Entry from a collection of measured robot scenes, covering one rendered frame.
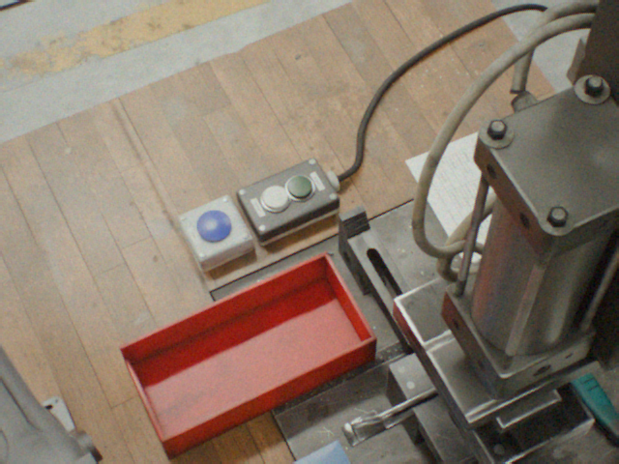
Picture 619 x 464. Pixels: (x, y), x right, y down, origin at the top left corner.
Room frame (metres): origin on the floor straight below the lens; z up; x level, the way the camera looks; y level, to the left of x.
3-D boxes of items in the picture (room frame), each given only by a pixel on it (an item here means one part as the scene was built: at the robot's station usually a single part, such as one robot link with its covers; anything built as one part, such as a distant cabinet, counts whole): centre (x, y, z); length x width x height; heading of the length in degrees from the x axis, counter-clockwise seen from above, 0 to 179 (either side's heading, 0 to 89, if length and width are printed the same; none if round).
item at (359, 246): (0.56, -0.09, 0.95); 0.15 x 0.03 x 0.10; 26
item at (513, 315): (0.40, -0.16, 1.37); 0.11 x 0.09 x 0.30; 26
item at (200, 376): (0.50, 0.07, 0.93); 0.25 x 0.12 x 0.06; 116
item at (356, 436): (0.40, -0.06, 0.98); 0.07 x 0.02 x 0.01; 116
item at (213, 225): (0.66, 0.11, 0.93); 0.04 x 0.04 x 0.02
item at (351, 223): (0.62, -0.06, 0.95); 0.06 x 0.03 x 0.09; 26
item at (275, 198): (0.69, 0.04, 0.93); 0.03 x 0.03 x 0.02
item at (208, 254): (0.66, 0.11, 0.90); 0.07 x 0.07 x 0.06; 26
